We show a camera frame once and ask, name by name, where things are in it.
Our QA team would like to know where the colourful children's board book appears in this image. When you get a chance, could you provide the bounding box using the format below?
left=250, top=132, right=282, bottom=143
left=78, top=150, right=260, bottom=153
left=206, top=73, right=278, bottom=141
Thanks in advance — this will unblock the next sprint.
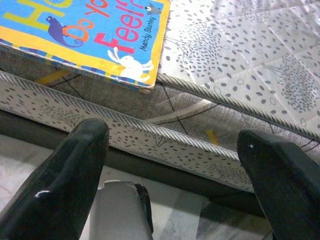
left=0, top=0, right=171, bottom=95

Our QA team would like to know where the white dotted mattress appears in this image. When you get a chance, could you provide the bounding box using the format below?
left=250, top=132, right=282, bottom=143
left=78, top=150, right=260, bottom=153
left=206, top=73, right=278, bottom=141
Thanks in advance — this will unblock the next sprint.
left=0, top=0, right=320, bottom=195

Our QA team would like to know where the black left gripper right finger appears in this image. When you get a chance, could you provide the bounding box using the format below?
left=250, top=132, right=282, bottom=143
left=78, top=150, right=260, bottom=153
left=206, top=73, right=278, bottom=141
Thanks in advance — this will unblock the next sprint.
left=236, top=128, right=320, bottom=240

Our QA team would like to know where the silver left robot leg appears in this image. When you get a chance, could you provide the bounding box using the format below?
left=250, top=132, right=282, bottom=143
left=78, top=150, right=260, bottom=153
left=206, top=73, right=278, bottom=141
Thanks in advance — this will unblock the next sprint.
left=86, top=180, right=155, bottom=240

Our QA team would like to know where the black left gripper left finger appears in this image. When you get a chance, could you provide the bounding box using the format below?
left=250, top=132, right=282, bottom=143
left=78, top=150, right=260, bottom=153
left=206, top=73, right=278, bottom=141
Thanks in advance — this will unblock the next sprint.
left=0, top=118, right=110, bottom=240

